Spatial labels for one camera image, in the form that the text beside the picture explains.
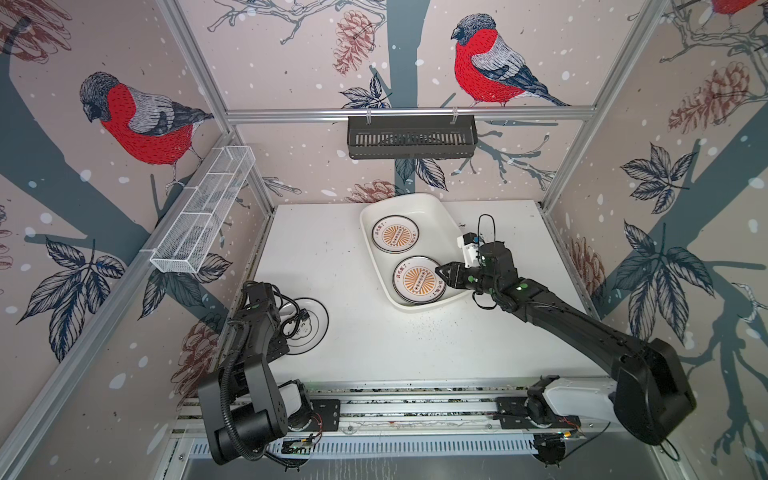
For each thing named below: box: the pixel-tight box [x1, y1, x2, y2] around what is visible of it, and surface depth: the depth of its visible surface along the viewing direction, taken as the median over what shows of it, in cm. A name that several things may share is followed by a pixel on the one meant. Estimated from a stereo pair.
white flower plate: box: [279, 297, 329, 355], surface depth 87 cm
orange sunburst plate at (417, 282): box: [393, 256, 446, 305], surface depth 99 cm
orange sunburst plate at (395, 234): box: [371, 215, 420, 254], surface depth 112 cm
